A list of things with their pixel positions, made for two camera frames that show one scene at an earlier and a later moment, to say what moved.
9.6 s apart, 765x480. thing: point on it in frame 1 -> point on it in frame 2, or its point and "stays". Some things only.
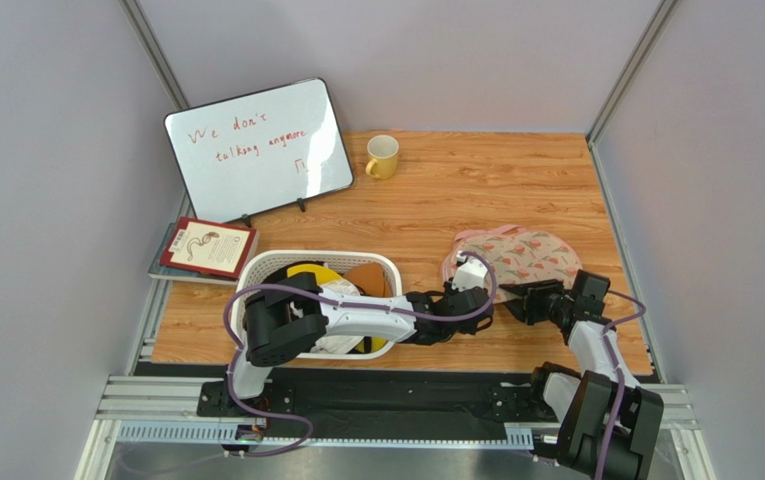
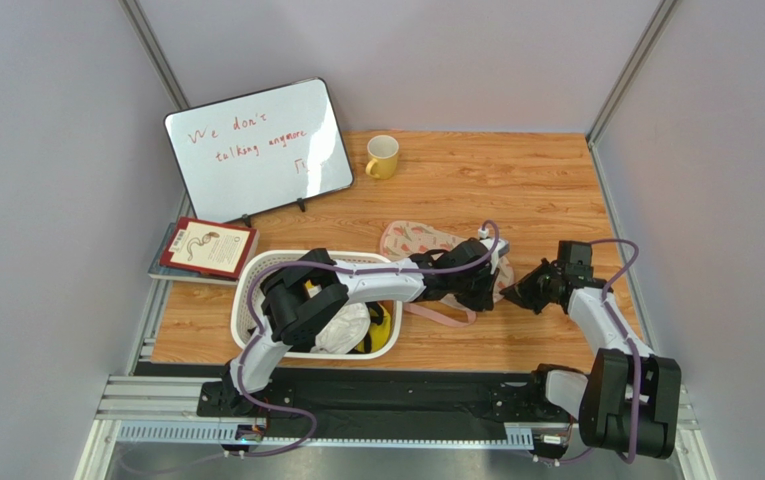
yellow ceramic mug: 383,151 stays
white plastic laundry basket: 253,262 stays
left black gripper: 449,292 -> 484,300
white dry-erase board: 256,152 stays
